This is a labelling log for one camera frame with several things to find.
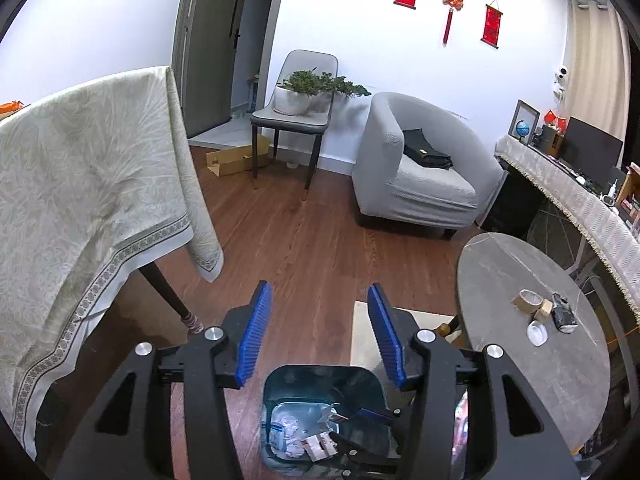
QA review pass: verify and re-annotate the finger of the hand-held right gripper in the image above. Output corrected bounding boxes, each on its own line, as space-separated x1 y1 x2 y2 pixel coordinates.
330 406 402 426
327 430 403 468

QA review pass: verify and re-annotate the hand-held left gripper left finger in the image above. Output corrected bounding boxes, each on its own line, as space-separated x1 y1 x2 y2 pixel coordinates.
52 280 274 480

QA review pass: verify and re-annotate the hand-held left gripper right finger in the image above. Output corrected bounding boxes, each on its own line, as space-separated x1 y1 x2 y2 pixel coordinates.
366 283 582 480

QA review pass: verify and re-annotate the white cardboard box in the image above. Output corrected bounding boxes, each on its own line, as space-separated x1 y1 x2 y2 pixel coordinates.
301 430 340 461

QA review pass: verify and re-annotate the small white paper ball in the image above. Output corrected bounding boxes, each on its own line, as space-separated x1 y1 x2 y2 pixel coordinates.
317 402 346 428

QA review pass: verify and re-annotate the large white paper ball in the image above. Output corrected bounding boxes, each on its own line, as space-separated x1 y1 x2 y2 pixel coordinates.
279 412 311 458

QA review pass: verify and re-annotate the dark green trash bin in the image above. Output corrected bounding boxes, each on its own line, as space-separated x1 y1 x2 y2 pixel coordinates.
260 365 401 480

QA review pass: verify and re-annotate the beige floor mat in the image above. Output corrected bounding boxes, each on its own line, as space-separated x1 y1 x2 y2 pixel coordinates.
350 300 458 376

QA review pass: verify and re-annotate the dark wooden table leg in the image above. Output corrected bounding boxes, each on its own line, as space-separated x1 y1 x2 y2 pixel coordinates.
137 260 206 336

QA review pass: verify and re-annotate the round grey marble table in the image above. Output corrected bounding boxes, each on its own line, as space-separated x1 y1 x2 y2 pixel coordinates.
456 232 612 453

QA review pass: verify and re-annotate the brown tape roll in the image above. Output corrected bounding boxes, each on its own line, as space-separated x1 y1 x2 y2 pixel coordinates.
511 288 544 316

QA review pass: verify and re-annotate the grey armchair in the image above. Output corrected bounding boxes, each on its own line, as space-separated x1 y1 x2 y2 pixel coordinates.
351 91 506 240

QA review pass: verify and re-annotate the white round lid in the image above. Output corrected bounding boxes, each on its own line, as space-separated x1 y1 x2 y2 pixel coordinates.
526 320 549 347

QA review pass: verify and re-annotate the flat brown cardboard box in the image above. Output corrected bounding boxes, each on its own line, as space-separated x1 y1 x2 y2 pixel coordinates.
206 134 271 177

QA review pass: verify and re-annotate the black packet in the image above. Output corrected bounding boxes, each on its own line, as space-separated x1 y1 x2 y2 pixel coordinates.
550 292 579 335

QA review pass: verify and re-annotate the black bag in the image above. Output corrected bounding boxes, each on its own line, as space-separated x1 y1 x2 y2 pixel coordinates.
402 128 454 170

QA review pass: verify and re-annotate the grey dining chair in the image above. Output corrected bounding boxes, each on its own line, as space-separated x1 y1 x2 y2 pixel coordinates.
250 50 340 203

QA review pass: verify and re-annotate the beige lace desk cloth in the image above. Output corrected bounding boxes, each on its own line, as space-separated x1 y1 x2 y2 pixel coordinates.
494 135 640 321

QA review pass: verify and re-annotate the beige patterned tablecloth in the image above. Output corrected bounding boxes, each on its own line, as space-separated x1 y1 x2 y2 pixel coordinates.
0 65 225 461

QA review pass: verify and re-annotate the potted plant in white pot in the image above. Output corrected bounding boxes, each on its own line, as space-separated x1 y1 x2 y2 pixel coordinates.
274 70 326 117

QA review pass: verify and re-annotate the potted plant in grey pot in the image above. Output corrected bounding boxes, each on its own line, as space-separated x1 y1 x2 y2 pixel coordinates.
310 75 372 113

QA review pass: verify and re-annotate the brown wooden speaker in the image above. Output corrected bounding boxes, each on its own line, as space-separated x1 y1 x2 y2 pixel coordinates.
540 125 565 157

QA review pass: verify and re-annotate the black monitor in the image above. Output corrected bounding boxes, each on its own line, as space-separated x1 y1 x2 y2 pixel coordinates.
557 116 625 181

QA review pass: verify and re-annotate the grey door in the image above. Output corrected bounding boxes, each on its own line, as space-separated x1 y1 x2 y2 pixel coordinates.
171 0 291 141

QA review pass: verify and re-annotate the open cardboard box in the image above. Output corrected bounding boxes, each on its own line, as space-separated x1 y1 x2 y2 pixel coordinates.
617 162 640 221

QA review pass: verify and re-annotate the beige curtain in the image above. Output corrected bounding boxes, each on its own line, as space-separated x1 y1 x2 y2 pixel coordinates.
562 0 632 141

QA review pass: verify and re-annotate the grey picture frame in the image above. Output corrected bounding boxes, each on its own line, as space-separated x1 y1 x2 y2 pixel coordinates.
508 100 542 145

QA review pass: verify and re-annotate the white security camera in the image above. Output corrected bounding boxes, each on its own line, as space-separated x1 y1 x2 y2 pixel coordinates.
552 65 573 98

